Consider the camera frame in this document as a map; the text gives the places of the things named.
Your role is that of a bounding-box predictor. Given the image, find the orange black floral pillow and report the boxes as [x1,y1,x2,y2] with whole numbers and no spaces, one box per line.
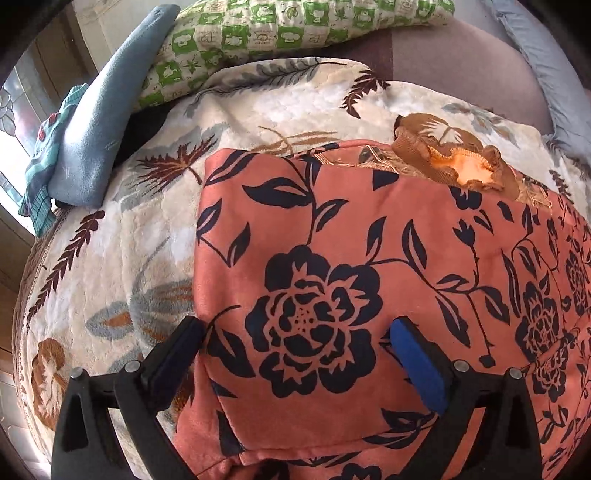
[178,113,591,480]

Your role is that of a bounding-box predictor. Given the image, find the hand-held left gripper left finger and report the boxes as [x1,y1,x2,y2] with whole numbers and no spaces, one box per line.
[51,316,206,480]

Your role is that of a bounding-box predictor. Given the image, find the teal patterned knit cloth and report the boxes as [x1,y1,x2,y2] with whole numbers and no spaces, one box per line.
[18,83,90,234]

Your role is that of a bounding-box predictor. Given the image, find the folded blue cloth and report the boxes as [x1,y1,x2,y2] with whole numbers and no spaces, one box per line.
[48,4,181,208]

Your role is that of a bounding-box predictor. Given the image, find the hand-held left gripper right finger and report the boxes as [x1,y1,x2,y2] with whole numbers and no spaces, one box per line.
[388,316,544,480]

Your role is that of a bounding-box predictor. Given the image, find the cream leaf-print blanket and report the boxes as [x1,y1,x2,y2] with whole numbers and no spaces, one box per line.
[11,58,591,480]

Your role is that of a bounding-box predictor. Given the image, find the mauve bed sheet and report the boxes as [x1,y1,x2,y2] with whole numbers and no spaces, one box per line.
[277,21,555,134]

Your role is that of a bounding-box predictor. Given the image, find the green checkered pillow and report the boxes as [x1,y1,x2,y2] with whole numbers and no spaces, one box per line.
[134,0,455,112]

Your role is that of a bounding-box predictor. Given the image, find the grey-blue pillow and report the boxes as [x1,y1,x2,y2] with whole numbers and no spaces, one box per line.
[480,0,591,160]

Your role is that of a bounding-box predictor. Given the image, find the window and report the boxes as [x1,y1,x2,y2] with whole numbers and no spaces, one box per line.
[0,60,51,199]

